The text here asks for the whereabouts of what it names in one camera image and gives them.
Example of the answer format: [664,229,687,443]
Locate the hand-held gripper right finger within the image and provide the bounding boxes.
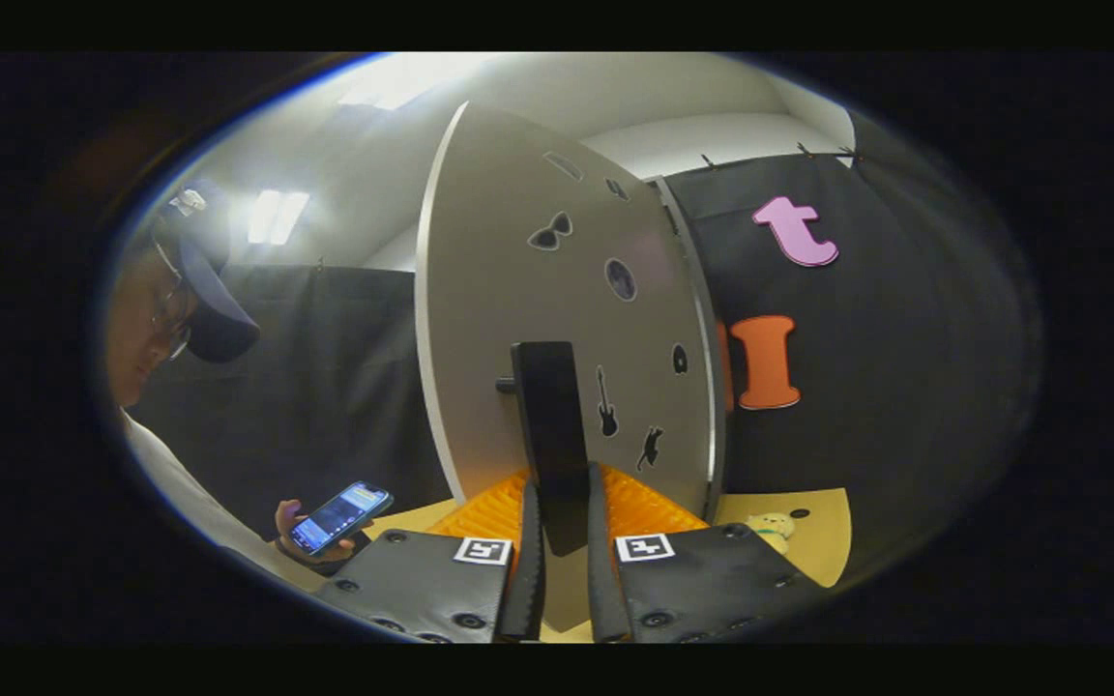
[586,462,824,644]

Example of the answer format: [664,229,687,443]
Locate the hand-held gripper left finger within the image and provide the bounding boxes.
[310,469,546,644]

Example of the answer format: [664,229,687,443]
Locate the black door handle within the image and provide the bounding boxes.
[497,340,592,557]

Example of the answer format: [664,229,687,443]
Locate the beige cabinet door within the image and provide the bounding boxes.
[415,101,718,518]

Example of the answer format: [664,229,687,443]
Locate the small yellow plush toy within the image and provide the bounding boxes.
[746,512,797,555]

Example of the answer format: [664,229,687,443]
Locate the black smartphone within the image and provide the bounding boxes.
[288,481,394,559]

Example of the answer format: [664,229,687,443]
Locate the grey cabinet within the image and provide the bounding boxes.
[654,174,727,523]

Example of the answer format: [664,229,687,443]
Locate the black backdrop cloth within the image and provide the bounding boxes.
[132,111,1041,581]

